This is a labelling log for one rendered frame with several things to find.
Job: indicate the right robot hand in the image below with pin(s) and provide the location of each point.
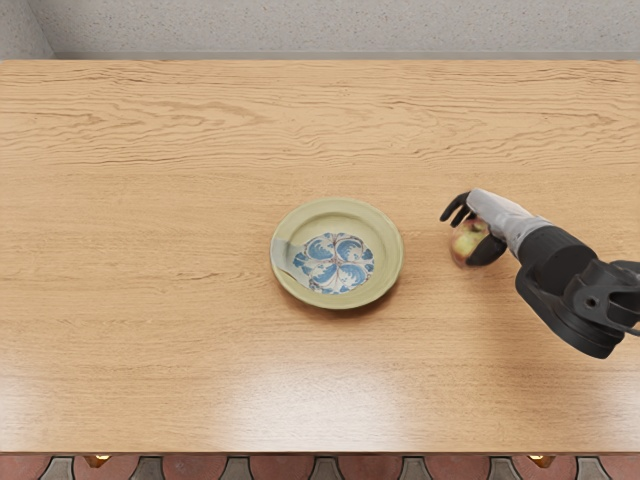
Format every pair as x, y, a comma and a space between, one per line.
500, 212

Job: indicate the red and yellow apple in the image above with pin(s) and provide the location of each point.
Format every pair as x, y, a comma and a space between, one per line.
466, 241

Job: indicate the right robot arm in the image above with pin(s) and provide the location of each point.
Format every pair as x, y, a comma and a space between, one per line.
570, 280

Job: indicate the green plate with blue pattern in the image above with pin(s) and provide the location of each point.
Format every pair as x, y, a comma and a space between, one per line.
337, 253

